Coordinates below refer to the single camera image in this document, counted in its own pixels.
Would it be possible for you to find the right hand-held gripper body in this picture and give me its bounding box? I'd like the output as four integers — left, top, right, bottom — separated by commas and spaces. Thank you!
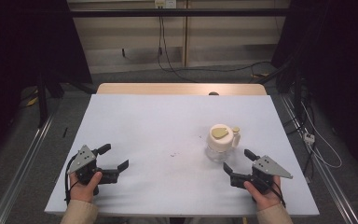
229, 155, 294, 196

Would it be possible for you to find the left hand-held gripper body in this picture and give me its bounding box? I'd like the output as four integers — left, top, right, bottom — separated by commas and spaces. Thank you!
66, 145, 119, 196

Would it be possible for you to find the clear jug with cream lid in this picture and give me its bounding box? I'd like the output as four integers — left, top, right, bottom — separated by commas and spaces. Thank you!
205, 123, 241, 163

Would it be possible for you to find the person's right hand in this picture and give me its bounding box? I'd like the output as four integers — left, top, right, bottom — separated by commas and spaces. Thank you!
243, 175, 282, 212

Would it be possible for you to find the person's left hand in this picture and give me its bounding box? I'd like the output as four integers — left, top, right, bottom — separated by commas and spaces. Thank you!
69, 171, 103, 203

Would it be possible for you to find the white table mat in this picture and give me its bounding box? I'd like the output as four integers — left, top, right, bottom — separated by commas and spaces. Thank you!
44, 93, 321, 217

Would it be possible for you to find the white power strip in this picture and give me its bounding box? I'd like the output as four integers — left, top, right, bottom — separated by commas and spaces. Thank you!
303, 132, 316, 145

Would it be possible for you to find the black metal stand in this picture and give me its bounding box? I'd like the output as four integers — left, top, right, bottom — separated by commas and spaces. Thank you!
35, 70, 65, 129

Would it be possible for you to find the yellow floor tape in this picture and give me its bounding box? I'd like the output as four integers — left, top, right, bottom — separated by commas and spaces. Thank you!
25, 95, 40, 107

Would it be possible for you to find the wooden table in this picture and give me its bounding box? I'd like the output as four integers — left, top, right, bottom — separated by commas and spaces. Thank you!
96, 82, 268, 96

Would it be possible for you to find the dark curtain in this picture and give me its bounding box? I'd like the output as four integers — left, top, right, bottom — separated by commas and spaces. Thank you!
271, 0, 358, 181
0, 0, 93, 164

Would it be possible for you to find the black horizontal bar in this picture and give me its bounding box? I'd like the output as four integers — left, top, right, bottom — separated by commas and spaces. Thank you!
69, 7, 293, 19

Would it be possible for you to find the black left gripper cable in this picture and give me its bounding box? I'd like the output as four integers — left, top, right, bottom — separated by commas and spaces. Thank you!
63, 155, 79, 205

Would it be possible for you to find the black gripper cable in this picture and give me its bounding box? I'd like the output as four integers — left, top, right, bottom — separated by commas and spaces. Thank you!
63, 155, 79, 205
271, 181, 287, 209

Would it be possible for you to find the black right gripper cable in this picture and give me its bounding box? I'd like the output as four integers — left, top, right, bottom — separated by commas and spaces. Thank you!
271, 181, 287, 209

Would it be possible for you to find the aluminium floor rail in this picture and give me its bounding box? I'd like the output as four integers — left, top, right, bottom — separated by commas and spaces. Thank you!
279, 94, 358, 224
0, 111, 58, 224

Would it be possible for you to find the white cable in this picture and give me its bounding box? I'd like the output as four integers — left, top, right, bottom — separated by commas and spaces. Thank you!
300, 102, 344, 170

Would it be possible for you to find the black floor cable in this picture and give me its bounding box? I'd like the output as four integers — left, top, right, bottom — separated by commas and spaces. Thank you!
167, 61, 273, 84

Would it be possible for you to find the black hanging cable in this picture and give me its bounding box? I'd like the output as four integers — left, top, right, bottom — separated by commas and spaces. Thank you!
157, 15, 198, 83

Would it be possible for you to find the white wall socket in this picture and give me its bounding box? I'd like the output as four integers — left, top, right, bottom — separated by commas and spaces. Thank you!
154, 0, 178, 9

